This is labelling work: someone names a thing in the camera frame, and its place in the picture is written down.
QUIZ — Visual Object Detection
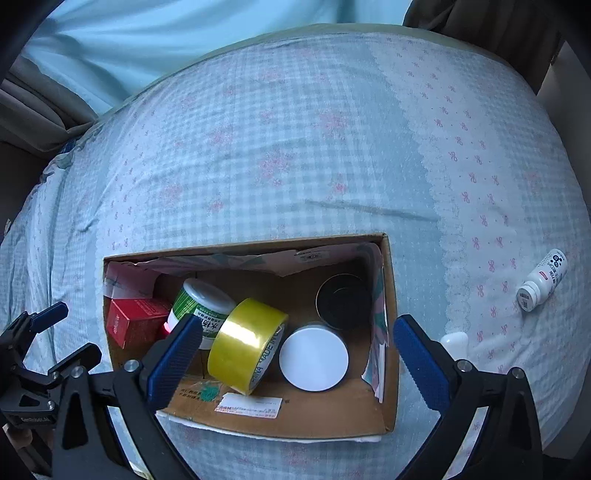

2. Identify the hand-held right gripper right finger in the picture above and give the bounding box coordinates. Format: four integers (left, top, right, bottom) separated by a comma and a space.
393, 315, 542, 480

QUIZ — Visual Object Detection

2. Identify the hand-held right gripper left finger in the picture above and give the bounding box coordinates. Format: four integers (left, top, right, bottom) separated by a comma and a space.
53, 314, 204, 480

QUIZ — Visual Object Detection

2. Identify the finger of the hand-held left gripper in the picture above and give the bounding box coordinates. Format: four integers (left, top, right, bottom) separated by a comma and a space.
21, 343, 103, 385
0, 302, 69, 354

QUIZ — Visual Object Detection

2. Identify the small red box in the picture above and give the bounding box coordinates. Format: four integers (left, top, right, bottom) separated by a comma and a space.
106, 298, 174, 350

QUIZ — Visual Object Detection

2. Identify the green-label jar with white lid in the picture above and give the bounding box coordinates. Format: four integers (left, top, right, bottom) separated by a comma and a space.
166, 278, 238, 350

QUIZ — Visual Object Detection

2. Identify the yellow tape roll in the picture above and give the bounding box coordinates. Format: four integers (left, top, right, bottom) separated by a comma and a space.
207, 298, 290, 397

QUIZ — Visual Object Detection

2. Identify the round black tin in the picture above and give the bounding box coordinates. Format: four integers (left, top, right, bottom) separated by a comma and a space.
315, 274, 373, 331

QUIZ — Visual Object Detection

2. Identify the jar with round white lid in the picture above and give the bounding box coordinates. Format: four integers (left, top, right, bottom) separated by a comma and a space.
279, 323, 350, 392

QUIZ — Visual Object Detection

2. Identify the cardboard box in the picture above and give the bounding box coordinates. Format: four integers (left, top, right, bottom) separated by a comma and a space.
102, 233, 399, 442

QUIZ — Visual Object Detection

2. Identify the white earbuds case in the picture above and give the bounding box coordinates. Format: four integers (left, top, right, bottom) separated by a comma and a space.
440, 332, 468, 361

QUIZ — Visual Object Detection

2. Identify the white plastic bottle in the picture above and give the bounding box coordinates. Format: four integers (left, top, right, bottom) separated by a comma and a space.
516, 248, 568, 313

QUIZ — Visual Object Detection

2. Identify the crumpled light blue quilt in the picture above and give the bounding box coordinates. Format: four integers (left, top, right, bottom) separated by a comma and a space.
0, 138, 90, 241

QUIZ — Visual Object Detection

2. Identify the grey-brown curtain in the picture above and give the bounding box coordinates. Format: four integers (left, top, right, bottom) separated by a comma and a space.
0, 55, 99, 154
403, 0, 563, 92

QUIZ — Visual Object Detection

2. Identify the light blue window cloth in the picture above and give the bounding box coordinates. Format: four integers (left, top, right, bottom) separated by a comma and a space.
21, 0, 408, 117

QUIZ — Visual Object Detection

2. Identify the green mattress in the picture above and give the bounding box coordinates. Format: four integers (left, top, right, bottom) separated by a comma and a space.
90, 22, 513, 132

